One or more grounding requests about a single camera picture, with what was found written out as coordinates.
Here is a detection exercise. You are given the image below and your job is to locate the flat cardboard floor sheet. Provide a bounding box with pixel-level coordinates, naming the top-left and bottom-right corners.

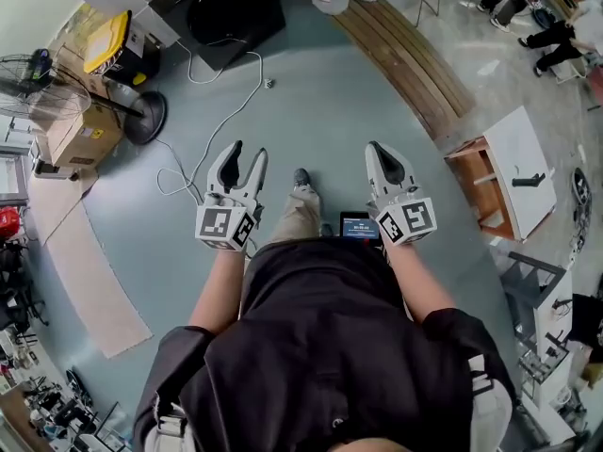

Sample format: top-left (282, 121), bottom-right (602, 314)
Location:
top-left (26, 166), bottom-right (155, 360)

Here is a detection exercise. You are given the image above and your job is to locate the person's black shirt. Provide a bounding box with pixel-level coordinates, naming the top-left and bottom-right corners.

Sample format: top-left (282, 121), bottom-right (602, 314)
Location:
top-left (133, 236), bottom-right (518, 452)

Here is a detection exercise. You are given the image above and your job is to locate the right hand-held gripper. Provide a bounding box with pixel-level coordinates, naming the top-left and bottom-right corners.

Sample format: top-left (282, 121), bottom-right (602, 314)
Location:
top-left (364, 139), bottom-right (439, 248)

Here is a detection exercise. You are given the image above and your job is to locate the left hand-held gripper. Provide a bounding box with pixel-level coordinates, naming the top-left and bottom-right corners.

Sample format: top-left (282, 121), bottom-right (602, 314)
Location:
top-left (194, 139), bottom-right (269, 253)

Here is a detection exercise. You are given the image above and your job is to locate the black standing fan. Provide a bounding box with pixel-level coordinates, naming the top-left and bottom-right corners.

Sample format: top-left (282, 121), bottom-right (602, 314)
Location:
top-left (0, 48), bottom-right (169, 147)

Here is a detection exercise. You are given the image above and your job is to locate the black office chair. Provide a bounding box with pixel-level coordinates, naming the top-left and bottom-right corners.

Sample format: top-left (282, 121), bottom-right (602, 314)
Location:
top-left (0, 240), bottom-right (49, 343)

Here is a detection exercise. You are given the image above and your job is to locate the cluttered workbench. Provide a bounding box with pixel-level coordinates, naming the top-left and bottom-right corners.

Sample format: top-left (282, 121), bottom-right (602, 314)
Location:
top-left (0, 327), bottom-right (136, 452)

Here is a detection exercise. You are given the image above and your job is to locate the black spoked wheel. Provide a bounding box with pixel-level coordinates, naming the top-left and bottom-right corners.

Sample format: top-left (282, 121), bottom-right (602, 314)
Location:
top-left (570, 167), bottom-right (594, 254)

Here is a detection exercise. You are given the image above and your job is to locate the black washing machine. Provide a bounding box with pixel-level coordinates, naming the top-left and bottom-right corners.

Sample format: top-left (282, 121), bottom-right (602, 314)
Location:
top-left (148, 0), bottom-right (287, 73)

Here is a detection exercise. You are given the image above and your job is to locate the printed cardboard box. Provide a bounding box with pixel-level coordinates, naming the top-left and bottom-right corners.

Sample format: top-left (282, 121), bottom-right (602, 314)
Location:
top-left (46, 102), bottom-right (125, 170)

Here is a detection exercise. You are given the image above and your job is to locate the small black screen device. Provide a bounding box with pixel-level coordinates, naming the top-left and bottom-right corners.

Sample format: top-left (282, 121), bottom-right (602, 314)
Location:
top-left (339, 210), bottom-right (383, 241)

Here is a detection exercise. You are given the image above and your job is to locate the black bin with yellow lid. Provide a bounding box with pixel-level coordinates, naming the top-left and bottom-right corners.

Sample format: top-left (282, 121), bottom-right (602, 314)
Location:
top-left (83, 10), bottom-right (162, 87)

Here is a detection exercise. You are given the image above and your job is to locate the long white cable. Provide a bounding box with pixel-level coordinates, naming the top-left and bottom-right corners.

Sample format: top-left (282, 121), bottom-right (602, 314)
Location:
top-left (155, 35), bottom-right (266, 207)

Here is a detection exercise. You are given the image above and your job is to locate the white shelving rack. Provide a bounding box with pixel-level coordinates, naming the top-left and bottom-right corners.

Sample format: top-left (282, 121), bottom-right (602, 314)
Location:
top-left (498, 250), bottom-right (603, 444)

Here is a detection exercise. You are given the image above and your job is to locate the white wooden cabinet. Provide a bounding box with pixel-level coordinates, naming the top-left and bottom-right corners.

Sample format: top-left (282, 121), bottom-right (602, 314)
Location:
top-left (444, 105), bottom-right (559, 244)

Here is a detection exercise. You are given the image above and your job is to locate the person's right forearm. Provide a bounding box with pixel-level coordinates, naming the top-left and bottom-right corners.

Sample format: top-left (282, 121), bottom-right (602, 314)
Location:
top-left (382, 241), bottom-right (457, 325)

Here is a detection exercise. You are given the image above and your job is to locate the person's grey shoulder strap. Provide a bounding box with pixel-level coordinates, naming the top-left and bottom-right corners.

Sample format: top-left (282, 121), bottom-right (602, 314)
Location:
top-left (139, 390), bottom-right (200, 452)
top-left (467, 353), bottom-right (514, 452)

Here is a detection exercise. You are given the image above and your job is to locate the person's left forearm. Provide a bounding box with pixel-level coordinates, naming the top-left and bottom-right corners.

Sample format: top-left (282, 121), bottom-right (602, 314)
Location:
top-left (187, 247), bottom-right (247, 334)

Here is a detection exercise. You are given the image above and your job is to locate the person's right grey shoulder strap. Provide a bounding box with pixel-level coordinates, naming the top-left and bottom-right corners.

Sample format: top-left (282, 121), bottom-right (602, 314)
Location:
top-left (467, 353), bottom-right (514, 452)

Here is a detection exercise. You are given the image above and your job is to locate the person's left grey shoulder strap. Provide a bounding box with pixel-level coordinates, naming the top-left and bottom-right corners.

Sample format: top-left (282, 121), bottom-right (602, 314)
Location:
top-left (139, 390), bottom-right (200, 452)

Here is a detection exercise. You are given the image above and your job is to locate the brown wooden plank platform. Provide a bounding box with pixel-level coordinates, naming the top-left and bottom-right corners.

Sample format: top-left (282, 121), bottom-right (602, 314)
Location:
top-left (332, 0), bottom-right (477, 143)

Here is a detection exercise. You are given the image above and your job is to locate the black angled handle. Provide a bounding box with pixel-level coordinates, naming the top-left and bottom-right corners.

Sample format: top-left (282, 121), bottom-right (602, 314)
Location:
top-left (512, 172), bottom-right (547, 189)

